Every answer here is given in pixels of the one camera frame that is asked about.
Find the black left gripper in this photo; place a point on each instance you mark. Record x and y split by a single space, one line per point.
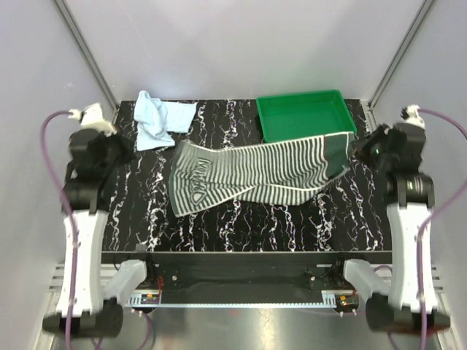
127 144

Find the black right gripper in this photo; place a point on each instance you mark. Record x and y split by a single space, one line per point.
360 148

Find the green white striped towel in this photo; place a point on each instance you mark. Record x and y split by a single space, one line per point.
287 173

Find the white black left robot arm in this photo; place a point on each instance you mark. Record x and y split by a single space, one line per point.
87 309

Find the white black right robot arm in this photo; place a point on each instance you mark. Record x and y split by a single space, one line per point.
407 304

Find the light blue towel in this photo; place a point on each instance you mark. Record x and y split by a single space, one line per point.
156 119

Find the green plastic tray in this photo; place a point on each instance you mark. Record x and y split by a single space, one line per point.
301 115

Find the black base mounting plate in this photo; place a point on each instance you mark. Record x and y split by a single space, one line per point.
232 279

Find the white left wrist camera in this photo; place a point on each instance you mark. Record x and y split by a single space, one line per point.
92 117

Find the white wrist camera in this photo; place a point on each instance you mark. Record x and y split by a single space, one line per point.
410 114
92 117

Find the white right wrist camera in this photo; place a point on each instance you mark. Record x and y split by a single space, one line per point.
410 114

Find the right cable junction box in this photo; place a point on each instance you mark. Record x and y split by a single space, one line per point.
349 300

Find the cable junction box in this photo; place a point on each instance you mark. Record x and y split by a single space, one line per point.
150 298
349 300

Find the left cable junction box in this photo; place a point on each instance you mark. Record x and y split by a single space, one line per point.
150 298

